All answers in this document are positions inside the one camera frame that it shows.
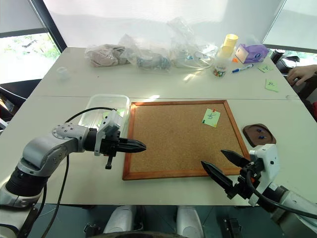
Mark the person's bare hand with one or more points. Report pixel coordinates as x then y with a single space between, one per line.
303 72

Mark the person's dark sleeve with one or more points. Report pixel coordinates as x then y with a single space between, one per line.
310 86

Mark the small clear cup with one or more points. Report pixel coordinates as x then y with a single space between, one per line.
62 73

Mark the blue marker pen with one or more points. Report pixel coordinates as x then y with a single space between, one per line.
242 68

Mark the brown wooden dish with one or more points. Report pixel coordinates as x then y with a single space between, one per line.
258 142

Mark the plastic bag with grey items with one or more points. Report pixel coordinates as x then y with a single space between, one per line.
151 62

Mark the wood-framed cork board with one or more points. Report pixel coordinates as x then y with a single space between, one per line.
173 138

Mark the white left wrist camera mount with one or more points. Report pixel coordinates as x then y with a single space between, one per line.
110 121

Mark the clear plastic container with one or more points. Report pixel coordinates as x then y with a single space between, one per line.
99 101

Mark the clear printed cup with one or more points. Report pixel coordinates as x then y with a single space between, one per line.
221 68

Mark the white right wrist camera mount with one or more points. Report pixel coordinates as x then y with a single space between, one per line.
268 161

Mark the purple tissue box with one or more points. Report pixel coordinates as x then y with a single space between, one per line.
255 53

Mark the yellow cup stack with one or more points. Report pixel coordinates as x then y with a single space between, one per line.
229 44

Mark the large clear plastic bag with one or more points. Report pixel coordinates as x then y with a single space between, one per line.
188 47

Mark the black device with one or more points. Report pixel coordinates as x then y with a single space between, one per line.
284 62

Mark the dark chair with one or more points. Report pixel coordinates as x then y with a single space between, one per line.
10 99

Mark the white rounded robot leg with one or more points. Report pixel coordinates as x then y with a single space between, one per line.
120 219
189 221

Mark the green sticky note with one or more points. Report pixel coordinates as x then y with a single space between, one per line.
271 85
265 68

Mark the green note with writing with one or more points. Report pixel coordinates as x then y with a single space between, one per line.
211 118

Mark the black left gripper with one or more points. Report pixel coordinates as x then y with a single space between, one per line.
111 143

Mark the black window frame post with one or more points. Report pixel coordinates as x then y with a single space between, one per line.
49 27

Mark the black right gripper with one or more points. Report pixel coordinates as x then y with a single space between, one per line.
245 186

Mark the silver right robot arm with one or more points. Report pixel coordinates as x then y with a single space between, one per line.
294 200

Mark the plastic bag with pink items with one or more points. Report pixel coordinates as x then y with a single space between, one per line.
105 55

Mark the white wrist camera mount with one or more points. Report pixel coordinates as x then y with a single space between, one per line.
268 161
110 121

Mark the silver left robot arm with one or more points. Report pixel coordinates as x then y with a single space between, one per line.
47 151

